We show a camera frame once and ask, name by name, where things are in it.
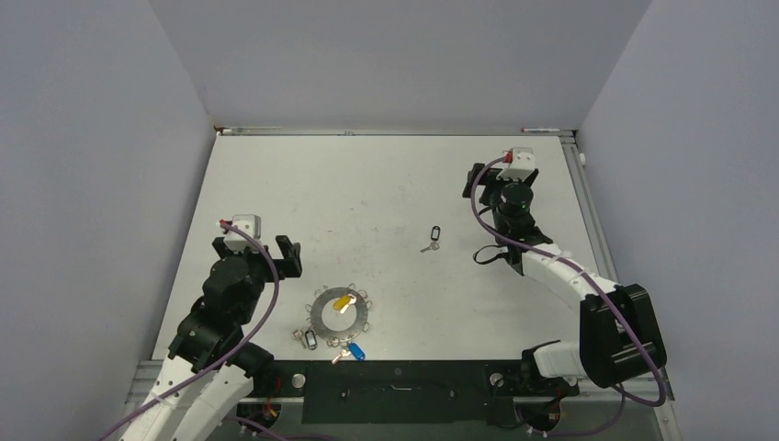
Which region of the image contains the key with blue tag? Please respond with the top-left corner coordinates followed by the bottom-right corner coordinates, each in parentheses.
top-left (332, 343), bottom-right (366, 365)

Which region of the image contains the key with black tag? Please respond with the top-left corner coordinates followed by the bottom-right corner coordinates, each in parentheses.
top-left (420, 225), bottom-right (441, 253)

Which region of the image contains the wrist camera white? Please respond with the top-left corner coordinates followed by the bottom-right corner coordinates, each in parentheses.
top-left (221, 214), bottom-right (261, 254)
top-left (498, 147), bottom-right (536, 181)

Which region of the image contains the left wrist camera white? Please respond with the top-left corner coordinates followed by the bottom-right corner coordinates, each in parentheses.
top-left (221, 214), bottom-right (261, 254)

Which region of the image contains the purple cable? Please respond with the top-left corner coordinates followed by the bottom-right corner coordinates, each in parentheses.
top-left (96, 220), bottom-right (281, 441)
top-left (469, 155), bottom-right (668, 408)

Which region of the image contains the red white marker pen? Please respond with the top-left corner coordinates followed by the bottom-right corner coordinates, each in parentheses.
top-left (521, 128), bottom-right (562, 134)

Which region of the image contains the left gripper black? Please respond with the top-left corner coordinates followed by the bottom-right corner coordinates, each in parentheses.
top-left (216, 234), bottom-right (299, 323)

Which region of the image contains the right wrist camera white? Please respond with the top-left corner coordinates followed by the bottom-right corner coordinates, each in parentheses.
top-left (498, 147), bottom-right (536, 181)

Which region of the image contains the metal disc keyring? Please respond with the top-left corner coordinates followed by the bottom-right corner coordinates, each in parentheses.
top-left (305, 284), bottom-right (373, 347)

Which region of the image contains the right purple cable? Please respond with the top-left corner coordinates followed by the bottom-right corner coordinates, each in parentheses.
top-left (469, 155), bottom-right (668, 408)

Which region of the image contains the aluminium table frame rail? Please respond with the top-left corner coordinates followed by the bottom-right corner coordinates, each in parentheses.
top-left (560, 130), bottom-right (683, 440)

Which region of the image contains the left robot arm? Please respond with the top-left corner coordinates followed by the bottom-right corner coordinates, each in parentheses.
top-left (121, 228), bottom-right (302, 440)

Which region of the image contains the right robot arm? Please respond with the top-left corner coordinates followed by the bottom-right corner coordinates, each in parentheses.
top-left (462, 159), bottom-right (667, 394)

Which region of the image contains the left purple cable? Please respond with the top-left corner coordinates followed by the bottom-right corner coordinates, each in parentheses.
top-left (96, 220), bottom-right (281, 441)

